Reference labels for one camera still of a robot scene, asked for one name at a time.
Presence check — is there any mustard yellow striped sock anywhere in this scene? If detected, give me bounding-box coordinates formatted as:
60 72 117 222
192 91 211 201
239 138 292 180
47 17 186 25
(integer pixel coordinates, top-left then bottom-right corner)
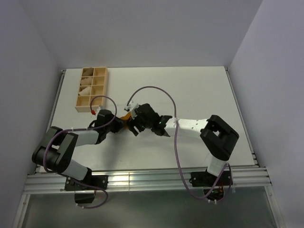
120 112 132 129

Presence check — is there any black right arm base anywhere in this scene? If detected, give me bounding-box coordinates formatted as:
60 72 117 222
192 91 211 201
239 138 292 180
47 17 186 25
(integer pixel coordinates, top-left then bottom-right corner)
189 171 233 203

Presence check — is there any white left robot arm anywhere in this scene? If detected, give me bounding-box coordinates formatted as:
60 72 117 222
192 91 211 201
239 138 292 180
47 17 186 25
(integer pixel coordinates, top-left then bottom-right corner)
32 109 125 190

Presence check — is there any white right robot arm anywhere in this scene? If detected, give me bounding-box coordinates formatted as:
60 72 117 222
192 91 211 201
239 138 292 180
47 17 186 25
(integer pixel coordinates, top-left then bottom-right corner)
124 104 239 185

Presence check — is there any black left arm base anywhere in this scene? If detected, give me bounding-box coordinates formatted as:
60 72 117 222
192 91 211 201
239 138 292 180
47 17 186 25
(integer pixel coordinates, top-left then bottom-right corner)
64 175 109 206

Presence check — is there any cream rolled sock lower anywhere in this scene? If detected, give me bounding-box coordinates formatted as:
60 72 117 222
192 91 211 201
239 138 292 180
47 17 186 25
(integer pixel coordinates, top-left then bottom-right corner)
78 86 91 96

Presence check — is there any cream rolled sock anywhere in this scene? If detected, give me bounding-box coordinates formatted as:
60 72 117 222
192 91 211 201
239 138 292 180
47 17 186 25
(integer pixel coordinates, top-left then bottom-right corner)
82 67 94 76
80 76 93 86
78 86 91 96

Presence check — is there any wooden compartment organizer box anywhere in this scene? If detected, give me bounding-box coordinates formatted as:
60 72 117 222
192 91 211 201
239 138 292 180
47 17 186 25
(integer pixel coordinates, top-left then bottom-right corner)
75 67 108 113

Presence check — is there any cream rolled sock middle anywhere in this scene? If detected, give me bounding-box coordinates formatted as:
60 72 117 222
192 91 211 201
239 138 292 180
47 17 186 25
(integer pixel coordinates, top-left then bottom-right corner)
80 76 93 86

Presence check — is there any cream rolled sock top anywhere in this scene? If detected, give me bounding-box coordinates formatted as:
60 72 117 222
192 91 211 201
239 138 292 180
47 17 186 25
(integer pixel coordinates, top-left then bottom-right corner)
82 67 94 76

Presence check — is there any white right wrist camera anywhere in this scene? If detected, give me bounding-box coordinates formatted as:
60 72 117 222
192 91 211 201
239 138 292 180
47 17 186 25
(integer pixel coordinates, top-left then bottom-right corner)
124 100 139 119

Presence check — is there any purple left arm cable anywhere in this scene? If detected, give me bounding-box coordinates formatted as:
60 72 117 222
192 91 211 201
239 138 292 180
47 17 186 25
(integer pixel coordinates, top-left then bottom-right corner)
44 95 117 209

